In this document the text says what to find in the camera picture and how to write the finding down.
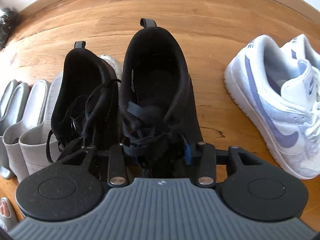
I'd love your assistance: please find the grey slide sandal right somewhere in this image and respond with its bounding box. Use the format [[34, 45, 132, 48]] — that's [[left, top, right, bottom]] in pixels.
[[19, 73, 63, 175]]

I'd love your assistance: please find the grey slide sandal leftmost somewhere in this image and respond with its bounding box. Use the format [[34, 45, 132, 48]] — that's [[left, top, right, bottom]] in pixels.
[[0, 80, 18, 119]]

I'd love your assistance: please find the grey sandal with pink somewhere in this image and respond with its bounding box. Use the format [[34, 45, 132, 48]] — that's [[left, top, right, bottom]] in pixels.
[[0, 197, 18, 232]]

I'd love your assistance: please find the dark fuzzy object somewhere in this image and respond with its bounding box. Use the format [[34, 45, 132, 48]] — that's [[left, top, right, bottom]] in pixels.
[[0, 8, 20, 49]]

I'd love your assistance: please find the black high-top shoe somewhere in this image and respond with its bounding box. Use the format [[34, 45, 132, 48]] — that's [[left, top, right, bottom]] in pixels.
[[48, 41, 123, 159], [119, 18, 203, 178]]

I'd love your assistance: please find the white purple sneaker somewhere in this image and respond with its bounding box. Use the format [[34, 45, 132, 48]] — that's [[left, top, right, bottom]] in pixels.
[[281, 34, 320, 69], [225, 35, 319, 180]]

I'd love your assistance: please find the white purple sneaker near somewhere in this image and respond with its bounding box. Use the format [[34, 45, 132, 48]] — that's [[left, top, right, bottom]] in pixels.
[[225, 35, 319, 180]]

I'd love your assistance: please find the white purple sneaker far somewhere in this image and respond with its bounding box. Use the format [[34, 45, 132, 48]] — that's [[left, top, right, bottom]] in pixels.
[[281, 34, 320, 69]]

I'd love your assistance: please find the grey slide sandal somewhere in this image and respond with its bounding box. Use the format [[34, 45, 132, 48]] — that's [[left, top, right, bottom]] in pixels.
[[0, 80, 18, 119], [1, 79, 50, 182], [19, 73, 63, 175], [1, 83, 30, 171]]

